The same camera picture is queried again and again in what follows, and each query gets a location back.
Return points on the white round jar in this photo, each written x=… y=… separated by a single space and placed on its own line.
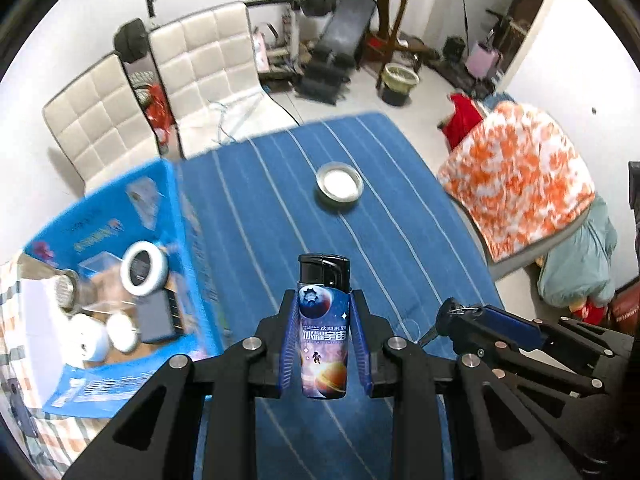
x=87 y=337

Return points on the woven waste basket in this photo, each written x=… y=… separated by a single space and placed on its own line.
x=400 y=82

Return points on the plaid cloth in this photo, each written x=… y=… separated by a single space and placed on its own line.
x=50 y=440

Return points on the space print lighter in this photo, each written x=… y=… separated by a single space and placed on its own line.
x=322 y=340

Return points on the blue cardboard box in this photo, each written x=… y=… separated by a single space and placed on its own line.
x=195 y=260

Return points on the black white round case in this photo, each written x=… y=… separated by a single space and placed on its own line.
x=142 y=267

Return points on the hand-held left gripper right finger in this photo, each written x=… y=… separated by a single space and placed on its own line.
x=362 y=355

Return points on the round metal lid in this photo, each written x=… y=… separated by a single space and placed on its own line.
x=339 y=185

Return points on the red plastic bag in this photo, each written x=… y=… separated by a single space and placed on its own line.
x=160 y=110

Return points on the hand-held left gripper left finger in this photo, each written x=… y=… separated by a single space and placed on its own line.
x=289 y=355

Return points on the red cloth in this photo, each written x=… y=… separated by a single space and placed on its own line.
x=462 y=117

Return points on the blue striped cloth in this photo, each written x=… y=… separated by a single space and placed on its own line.
x=280 y=200

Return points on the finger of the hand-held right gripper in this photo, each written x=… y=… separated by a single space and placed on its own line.
x=525 y=365
x=510 y=326

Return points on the small black bag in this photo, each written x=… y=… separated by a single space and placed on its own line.
x=454 y=47

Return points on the clear plastic box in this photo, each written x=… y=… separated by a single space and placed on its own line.
x=97 y=265

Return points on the black charger adapter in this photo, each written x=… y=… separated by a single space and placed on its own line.
x=155 y=317

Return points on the brown wooden chair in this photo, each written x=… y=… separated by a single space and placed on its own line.
x=387 y=10

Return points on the white earbud case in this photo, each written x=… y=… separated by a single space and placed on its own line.
x=122 y=332

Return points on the black key bunch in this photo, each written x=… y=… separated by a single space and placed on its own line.
x=447 y=312

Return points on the black weight bench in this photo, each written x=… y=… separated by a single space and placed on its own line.
x=345 y=25

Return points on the white quilted chair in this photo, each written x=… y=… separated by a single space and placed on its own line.
x=210 y=60
x=100 y=125

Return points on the pink suitcase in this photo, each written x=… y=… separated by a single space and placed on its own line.
x=482 y=60

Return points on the pink paper bag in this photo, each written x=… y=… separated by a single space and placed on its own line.
x=261 y=50

